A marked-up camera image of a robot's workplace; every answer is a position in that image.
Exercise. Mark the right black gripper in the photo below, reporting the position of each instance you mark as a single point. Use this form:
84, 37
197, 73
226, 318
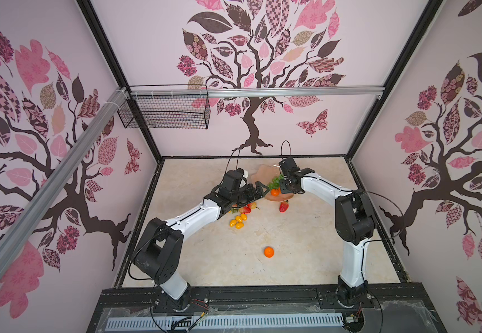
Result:
286, 185

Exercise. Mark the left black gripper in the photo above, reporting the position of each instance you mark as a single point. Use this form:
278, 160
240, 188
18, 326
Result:
252, 195

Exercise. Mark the green grape bunch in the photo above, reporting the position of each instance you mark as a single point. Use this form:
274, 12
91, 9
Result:
275, 182

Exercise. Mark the pink leaf-shaped bowl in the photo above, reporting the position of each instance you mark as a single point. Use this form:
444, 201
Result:
270, 176

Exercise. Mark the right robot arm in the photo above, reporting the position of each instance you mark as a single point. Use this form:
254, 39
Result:
354, 224

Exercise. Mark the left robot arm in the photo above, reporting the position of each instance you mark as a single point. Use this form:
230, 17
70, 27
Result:
159, 248

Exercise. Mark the right cluster red strawberry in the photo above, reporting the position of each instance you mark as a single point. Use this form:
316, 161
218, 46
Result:
253, 206

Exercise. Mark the lone red strawberry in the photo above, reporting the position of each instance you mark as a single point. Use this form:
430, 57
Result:
283, 206

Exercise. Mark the pale red strawberry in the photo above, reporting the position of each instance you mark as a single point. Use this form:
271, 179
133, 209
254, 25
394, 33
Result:
245, 210

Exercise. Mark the lone orange front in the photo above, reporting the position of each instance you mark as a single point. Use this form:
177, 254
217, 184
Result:
268, 252

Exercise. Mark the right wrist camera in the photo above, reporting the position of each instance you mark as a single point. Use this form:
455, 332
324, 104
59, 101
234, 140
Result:
288, 167

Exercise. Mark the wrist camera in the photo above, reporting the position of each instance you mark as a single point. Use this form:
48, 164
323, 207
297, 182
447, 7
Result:
288, 167
243, 174

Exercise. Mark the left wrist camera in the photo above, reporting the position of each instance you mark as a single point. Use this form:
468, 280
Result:
243, 174

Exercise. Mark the black wire basket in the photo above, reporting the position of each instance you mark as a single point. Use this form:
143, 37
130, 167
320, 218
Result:
167, 107

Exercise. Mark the back aluminium rail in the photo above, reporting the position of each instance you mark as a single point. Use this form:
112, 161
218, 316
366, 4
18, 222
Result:
263, 92

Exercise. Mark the aluminium rail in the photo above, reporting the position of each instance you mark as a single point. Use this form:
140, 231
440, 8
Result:
20, 232
263, 92

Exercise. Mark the white slotted cable duct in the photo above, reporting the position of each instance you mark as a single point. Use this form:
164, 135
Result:
218, 323

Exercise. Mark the black base frame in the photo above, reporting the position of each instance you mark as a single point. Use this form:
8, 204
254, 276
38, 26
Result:
384, 308

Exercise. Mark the left aluminium rail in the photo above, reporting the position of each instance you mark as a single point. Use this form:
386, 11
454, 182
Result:
20, 232

